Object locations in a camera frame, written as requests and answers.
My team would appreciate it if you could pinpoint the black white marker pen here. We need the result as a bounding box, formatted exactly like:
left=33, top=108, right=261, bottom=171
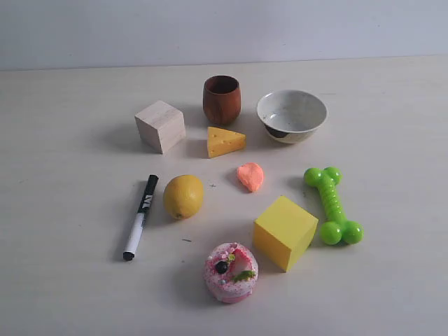
left=122, top=174, right=158, bottom=261

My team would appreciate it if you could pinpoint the green plastic bone toy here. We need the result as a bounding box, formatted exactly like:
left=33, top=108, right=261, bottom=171
left=304, top=167, right=364, bottom=245

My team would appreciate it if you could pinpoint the white ceramic bowl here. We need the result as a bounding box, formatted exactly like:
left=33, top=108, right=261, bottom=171
left=256, top=90, right=328, bottom=144

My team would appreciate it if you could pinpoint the brown wooden cup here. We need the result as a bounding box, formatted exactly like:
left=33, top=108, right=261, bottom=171
left=202, top=75, right=241, bottom=125

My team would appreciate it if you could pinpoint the yellow foam cube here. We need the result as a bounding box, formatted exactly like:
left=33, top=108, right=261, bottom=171
left=253, top=195, right=319, bottom=272

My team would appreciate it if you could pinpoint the light wooden cube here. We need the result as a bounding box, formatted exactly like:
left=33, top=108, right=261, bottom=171
left=134, top=100, right=186, bottom=154

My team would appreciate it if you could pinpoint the yellow cheese wedge toy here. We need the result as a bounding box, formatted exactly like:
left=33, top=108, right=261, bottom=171
left=207, top=127, right=246, bottom=158

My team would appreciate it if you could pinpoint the pink orange putty lump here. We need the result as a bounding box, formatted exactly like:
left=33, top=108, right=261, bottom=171
left=237, top=162, right=265, bottom=193

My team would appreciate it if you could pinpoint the yellow lemon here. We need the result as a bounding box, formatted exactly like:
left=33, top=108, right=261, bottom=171
left=163, top=175, right=204, bottom=220

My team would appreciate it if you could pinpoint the pink toy cupcake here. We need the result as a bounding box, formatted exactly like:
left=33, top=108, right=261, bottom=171
left=203, top=242, right=258, bottom=304

